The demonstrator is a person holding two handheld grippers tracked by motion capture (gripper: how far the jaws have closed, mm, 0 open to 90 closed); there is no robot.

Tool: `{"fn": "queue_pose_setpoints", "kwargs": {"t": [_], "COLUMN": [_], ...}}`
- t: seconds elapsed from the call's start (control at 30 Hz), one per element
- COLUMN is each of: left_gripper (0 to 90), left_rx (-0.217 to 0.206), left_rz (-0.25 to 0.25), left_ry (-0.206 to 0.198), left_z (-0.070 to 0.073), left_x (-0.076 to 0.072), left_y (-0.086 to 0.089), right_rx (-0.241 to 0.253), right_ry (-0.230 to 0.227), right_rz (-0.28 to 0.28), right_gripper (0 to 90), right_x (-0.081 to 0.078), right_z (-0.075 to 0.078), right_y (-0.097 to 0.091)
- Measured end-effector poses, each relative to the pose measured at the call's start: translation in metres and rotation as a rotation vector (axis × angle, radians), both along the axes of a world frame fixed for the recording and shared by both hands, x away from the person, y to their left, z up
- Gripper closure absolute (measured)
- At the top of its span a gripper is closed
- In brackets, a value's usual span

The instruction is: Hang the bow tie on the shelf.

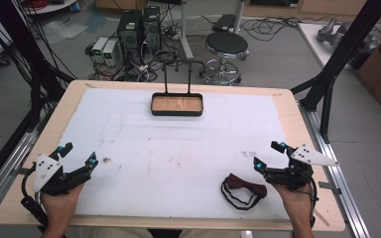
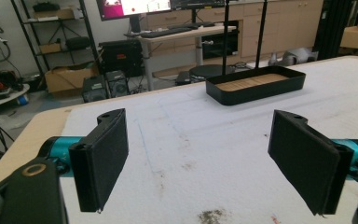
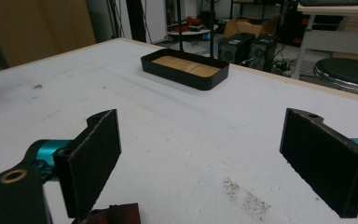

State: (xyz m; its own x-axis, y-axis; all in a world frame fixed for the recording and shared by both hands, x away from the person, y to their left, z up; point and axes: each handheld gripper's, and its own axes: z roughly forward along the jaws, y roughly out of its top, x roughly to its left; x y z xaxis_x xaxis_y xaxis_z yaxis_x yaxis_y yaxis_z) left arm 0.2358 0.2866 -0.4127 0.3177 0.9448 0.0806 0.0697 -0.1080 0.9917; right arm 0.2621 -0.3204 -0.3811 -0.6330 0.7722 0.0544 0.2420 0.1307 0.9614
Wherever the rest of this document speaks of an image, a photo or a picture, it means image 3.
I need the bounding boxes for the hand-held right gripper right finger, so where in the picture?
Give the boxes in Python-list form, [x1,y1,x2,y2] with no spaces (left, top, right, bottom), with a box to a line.
[279,107,358,218]

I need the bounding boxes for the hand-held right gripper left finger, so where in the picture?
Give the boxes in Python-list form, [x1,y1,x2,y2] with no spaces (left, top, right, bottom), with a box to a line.
[53,108,122,220]

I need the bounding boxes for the black tray with wooden bottom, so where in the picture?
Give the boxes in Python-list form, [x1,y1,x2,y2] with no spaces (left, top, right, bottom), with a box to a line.
[140,48,230,91]

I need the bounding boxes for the dark red block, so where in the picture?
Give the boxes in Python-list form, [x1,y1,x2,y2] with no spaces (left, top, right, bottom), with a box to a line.
[74,203,142,224]

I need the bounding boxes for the black round stool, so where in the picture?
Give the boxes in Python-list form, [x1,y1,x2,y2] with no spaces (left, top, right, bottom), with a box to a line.
[312,57,358,95]

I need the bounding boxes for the white desk with metal legs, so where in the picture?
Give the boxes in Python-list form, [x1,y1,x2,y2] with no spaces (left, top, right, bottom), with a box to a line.
[291,3,358,80]

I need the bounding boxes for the black computer tower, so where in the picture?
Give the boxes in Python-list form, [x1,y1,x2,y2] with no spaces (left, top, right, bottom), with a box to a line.
[217,32,256,65]
[249,34,278,72]

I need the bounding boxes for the brown wooden panel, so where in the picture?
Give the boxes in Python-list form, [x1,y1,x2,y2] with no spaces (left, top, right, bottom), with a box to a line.
[0,0,97,68]

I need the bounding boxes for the brown cardboard box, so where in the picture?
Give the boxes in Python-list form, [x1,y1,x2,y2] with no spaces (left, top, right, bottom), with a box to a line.
[223,12,284,39]

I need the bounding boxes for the black metal stand pole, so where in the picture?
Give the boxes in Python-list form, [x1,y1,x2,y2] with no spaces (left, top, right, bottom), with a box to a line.
[209,0,216,60]
[175,0,185,52]

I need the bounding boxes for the round white table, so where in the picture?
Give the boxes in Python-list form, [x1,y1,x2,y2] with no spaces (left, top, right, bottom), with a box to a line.
[166,24,219,37]

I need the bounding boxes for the red tool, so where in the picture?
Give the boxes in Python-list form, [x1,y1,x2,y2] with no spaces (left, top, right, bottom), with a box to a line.
[185,16,203,28]

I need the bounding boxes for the bundle of black cables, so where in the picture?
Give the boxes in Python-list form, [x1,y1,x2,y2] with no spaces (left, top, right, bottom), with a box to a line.
[273,59,297,76]

